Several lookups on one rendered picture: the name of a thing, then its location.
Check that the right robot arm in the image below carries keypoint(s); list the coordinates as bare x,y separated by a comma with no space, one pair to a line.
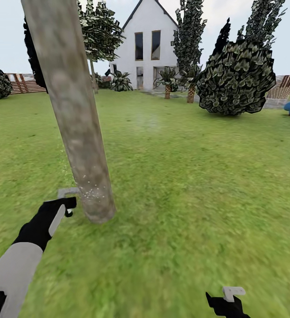
228,305

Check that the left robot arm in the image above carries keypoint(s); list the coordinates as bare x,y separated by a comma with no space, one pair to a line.
19,263

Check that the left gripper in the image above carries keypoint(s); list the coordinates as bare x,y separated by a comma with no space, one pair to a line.
70,203

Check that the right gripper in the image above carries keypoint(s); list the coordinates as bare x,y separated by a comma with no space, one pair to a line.
222,307

